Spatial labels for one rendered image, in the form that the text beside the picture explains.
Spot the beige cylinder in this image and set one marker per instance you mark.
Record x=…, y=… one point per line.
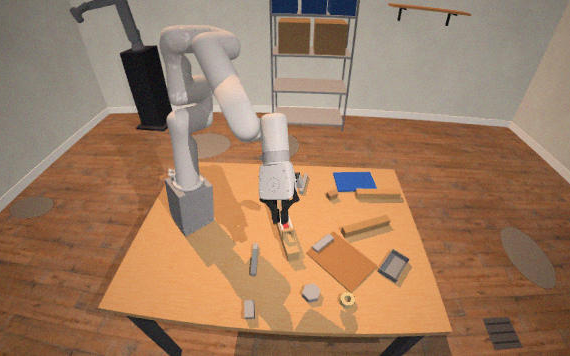
x=349, y=296

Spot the brown flat board with grey clip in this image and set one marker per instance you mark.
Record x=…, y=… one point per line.
x=341, y=260

